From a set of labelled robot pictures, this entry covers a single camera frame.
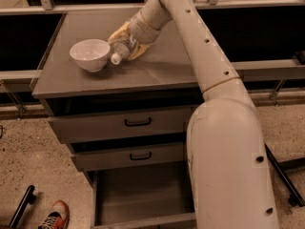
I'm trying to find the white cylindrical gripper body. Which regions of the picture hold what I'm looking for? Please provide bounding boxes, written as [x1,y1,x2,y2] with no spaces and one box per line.
[130,11,160,44]

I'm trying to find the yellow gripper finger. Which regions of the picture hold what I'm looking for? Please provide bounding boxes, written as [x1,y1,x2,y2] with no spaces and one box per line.
[127,43,152,61]
[108,21,131,45]

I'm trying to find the clear plastic water bottle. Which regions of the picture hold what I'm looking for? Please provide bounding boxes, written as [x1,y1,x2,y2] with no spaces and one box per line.
[111,37,137,65]

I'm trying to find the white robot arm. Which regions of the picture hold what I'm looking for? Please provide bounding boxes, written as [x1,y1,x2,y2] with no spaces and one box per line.
[110,0,279,229]

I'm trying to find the top grey drawer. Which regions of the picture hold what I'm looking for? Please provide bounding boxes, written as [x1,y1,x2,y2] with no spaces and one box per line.
[49,106,192,144]

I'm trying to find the grey metal drawer cabinet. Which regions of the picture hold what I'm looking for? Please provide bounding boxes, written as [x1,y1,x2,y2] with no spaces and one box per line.
[32,9,203,229]

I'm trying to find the middle grey drawer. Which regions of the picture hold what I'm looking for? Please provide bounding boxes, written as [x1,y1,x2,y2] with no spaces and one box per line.
[71,142,186,172]

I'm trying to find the bottom grey open drawer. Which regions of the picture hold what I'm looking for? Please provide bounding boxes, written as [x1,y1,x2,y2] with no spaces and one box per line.
[91,161,196,229]

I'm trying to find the white ceramic bowl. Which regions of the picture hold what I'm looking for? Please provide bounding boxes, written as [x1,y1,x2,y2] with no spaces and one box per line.
[70,39,111,73]

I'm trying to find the metal window railing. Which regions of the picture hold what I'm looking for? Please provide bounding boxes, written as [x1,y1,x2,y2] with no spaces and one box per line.
[1,7,304,115]

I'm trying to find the black stand leg left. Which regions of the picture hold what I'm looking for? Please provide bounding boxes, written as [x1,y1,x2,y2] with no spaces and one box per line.
[9,185,35,229]

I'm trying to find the black stand leg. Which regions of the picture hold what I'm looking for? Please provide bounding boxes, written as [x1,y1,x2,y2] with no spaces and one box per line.
[9,185,35,229]
[265,146,305,207]

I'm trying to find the red and white sneaker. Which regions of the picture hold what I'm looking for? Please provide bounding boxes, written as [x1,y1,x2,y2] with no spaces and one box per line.
[38,200,70,229]

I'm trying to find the black stand leg right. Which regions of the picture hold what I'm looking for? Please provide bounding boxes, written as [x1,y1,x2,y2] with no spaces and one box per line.
[265,146,305,207]

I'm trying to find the black top drawer handle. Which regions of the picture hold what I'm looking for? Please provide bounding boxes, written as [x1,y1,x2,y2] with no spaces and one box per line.
[124,117,153,127]

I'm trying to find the black drawer handle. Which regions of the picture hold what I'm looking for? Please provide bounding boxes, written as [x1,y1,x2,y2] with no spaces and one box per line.
[130,152,153,161]
[124,117,153,127]

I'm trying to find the black middle drawer handle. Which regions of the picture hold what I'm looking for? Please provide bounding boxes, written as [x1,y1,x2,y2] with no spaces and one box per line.
[130,152,153,161]

